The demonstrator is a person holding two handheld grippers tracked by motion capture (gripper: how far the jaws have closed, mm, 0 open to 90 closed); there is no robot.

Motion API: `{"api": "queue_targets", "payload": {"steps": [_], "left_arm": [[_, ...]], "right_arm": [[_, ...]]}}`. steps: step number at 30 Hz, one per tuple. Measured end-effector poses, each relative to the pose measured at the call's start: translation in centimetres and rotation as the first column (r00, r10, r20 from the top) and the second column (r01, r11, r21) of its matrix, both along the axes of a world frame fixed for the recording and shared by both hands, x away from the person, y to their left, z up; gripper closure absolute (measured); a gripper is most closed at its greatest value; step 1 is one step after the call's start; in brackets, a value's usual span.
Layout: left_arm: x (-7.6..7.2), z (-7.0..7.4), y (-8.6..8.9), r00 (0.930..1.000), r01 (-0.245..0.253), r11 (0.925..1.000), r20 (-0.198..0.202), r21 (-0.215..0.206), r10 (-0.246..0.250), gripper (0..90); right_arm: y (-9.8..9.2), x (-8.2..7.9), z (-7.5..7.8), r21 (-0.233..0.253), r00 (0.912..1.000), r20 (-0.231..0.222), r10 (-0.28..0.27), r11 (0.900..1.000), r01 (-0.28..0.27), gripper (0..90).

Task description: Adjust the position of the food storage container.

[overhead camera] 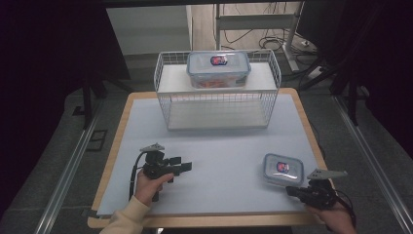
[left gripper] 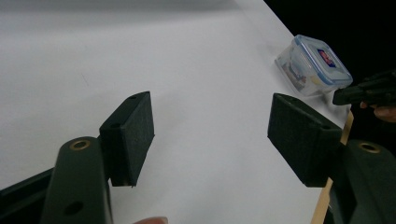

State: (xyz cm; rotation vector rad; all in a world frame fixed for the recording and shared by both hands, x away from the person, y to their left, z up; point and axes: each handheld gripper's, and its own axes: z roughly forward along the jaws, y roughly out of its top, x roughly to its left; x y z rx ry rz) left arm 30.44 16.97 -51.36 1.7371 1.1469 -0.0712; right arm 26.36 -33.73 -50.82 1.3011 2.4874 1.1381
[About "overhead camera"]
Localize white metal stand frame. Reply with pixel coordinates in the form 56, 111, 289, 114
213, 1, 305, 73

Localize person's left hand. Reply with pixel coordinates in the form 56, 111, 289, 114
134, 170, 174, 208

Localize large clear lidded food container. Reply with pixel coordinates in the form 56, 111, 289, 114
185, 50, 252, 90

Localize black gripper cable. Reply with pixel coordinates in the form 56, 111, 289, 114
129, 151, 147, 201
335, 189, 357, 227

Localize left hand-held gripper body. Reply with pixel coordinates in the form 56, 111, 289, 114
139, 142, 178, 183

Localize small clear lidded food container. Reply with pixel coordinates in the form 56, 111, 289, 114
262, 153, 305, 188

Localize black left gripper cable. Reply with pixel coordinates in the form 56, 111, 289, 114
129, 151, 147, 201

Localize white panel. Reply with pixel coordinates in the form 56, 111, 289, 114
106, 4, 193, 57

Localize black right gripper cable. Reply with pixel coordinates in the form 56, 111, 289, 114
335, 189, 357, 227

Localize black floor plate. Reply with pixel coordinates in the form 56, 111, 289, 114
86, 129, 108, 152

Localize person's right hand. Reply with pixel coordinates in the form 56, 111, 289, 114
306, 204, 358, 234

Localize white wire shelf rack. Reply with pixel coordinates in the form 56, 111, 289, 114
153, 49, 282, 132

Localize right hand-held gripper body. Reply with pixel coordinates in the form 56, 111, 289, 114
303, 168, 348, 211

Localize white power strip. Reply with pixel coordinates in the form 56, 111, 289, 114
306, 65, 324, 81

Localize pale blue table mat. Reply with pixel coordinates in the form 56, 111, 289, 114
96, 94, 325, 217

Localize black floor cables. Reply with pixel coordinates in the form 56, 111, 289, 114
223, 2, 318, 57

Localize black stand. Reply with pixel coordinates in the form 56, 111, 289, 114
330, 61, 362, 127
80, 72, 109, 131

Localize aluminium rail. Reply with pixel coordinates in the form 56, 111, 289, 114
332, 96, 413, 234
33, 97, 105, 234

